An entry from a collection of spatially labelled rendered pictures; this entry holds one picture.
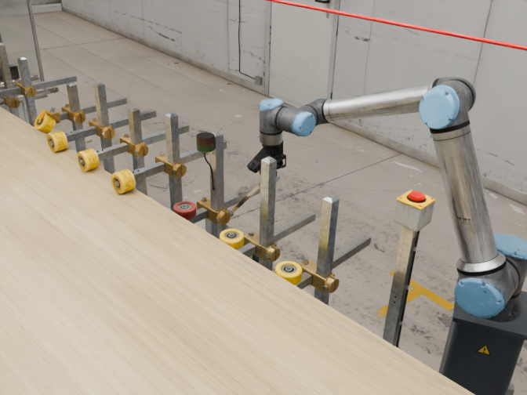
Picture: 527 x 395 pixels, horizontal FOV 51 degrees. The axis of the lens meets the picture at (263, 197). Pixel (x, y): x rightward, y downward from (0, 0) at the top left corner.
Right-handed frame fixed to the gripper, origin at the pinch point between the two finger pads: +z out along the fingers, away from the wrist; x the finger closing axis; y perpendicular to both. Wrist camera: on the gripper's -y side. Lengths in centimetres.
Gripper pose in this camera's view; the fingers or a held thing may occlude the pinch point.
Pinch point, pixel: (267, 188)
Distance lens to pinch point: 223.7
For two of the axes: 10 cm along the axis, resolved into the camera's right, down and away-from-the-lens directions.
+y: 7.1, -3.6, 6.0
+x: -7.0, -3.5, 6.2
